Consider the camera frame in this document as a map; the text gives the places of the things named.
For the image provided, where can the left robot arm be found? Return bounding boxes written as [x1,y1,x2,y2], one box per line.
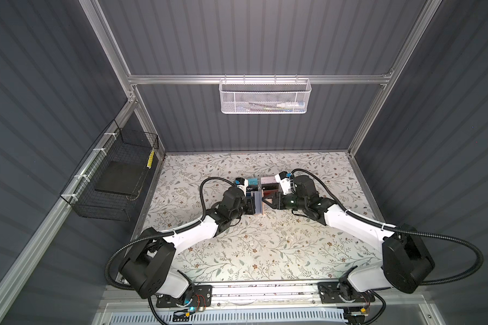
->
[118,187,256,306]

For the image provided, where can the white wire mesh basket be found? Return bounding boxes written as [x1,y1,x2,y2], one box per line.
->
[218,78,312,115]

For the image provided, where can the teal VIP card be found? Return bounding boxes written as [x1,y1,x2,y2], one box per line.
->
[247,178,260,187]

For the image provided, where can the pens in white basket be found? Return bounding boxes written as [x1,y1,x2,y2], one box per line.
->
[248,102,306,113]

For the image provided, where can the pink VIP card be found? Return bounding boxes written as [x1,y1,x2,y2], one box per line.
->
[260,176,277,184]

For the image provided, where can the yellow marker pen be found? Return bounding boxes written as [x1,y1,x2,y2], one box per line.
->
[146,149,155,169]

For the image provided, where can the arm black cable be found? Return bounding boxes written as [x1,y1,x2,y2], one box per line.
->
[291,168,484,286]
[104,176,239,291]

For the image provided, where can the black wire basket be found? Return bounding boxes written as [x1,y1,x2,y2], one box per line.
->
[60,125,159,222]

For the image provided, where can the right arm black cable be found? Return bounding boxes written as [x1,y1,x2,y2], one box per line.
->
[291,168,484,286]

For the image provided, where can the black pad in basket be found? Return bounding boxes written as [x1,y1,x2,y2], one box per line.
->
[94,161,146,196]

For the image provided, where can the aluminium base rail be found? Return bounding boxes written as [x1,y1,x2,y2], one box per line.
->
[101,279,426,314]

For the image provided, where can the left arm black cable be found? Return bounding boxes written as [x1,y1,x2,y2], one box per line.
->
[104,176,239,291]

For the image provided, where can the clear acrylic card holder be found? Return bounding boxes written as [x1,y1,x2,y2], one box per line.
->
[235,176,280,196]

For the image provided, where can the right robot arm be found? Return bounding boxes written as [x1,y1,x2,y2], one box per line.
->
[262,173,435,302]

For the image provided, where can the pink leather card wallet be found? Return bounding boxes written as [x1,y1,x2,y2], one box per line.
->
[252,190,264,215]

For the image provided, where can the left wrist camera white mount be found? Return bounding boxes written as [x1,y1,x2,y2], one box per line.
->
[235,177,249,196]

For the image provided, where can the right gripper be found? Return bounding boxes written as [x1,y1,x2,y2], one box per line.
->
[262,191,306,211]

